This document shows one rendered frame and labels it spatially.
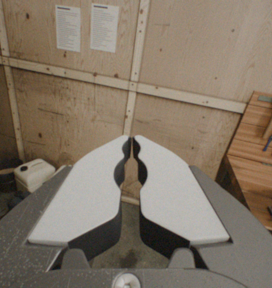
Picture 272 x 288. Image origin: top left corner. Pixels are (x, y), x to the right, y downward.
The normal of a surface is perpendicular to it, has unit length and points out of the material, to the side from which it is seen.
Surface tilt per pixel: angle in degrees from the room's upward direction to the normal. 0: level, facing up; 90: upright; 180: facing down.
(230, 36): 90
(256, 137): 90
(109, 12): 90
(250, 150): 90
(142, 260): 0
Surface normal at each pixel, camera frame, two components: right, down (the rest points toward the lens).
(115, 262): 0.14, -0.88
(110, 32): -0.24, 0.41
